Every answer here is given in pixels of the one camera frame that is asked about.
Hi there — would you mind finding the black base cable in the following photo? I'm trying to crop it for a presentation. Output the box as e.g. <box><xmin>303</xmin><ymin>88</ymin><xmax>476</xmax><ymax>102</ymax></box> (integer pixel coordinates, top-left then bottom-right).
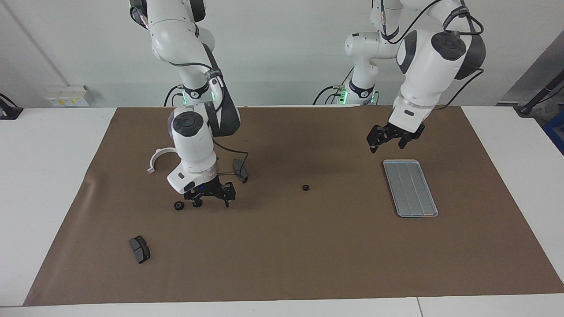
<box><xmin>163</xmin><ymin>85</ymin><xmax>184</xmax><ymax>107</ymax></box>
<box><xmin>313</xmin><ymin>65</ymin><xmax>356</xmax><ymax>106</ymax></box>

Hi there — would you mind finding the black clamp foot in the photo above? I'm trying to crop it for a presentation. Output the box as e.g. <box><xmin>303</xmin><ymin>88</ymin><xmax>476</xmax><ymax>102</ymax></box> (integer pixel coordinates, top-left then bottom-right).
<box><xmin>0</xmin><ymin>93</ymin><xmax>24</xmax><ymax>120</ymax></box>

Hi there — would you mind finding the white wall socket box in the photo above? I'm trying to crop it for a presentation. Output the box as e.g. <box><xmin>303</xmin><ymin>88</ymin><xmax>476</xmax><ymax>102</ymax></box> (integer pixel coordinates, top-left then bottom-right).
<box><xmin>46</xmin><ymin>85</ymin><xmax>95</xmax><ymax>107</ymax></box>

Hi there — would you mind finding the silver metal tray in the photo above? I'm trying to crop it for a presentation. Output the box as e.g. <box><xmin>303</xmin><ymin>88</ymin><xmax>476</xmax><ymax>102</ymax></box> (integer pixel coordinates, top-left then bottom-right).
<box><xmin>382</xmin><ymin>159</ymin><xmax>439</xmax><ymax>218</ymax></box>

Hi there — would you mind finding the brown table mat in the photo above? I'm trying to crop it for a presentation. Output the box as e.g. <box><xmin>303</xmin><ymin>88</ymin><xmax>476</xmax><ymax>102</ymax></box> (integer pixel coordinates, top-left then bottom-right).
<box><xmin>23</xmin><ymin>106</ymin><xmax>564</xmax><ymax>307</ymax></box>

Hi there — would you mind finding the black stand with pole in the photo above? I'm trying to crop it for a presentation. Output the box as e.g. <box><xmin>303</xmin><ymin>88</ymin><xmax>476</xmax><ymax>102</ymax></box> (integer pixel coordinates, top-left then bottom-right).
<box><xmin>516</xmin><ymin>70</ymin><xmax>564</xmax><ymax>118</ymax></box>

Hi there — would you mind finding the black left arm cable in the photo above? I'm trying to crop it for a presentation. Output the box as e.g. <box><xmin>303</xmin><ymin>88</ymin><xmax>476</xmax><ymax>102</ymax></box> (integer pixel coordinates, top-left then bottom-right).
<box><xmin>372</xmin><ymin>0</ymin><xmax>486</xmax><ymax>110</ymax></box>

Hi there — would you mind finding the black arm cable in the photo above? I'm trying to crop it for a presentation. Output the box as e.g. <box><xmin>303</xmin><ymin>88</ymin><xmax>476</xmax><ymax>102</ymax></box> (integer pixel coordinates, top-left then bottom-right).
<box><xmin>372</xmin><ymin>0</ymin><xmax>486</xmax><ymax>110</ymax></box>
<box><xmin>211</xmin><ymin>136</ymin><xmax>250</xmax><ymax>177</ymax></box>

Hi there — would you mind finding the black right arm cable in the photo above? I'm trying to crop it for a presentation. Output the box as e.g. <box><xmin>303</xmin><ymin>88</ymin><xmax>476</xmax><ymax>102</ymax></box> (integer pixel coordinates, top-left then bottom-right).
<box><xmin>211</xmin><ymin>136</ymin><xmax>250</xmax><ymax>177</ymax></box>

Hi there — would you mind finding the white curved plastic bracket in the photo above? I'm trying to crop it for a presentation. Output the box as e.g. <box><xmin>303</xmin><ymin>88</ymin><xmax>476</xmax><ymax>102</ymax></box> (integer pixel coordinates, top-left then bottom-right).
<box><xmin>147</xmin><ymin>148</ymin><xmax>179</xmax><ymax>174</ymax></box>

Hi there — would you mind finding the dark grey brake pad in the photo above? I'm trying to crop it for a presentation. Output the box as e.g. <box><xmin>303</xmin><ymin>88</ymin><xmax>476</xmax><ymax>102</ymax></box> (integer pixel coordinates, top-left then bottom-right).
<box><xmin>129</xmin><ymin>236</ymin><xmax>151</xmax><ymax>265</ymax></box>
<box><xmin>233</xmin><ymin>158</ymin><xmax>249</xmax><ymax>184</ymax></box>

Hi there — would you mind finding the blue crate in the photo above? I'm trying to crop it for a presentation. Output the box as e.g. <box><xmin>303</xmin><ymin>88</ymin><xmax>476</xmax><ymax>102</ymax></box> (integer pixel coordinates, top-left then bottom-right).
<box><xmin>543</xmin><ymin>112</ymin><xmax>564</xmax><ymax>155</ymax></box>

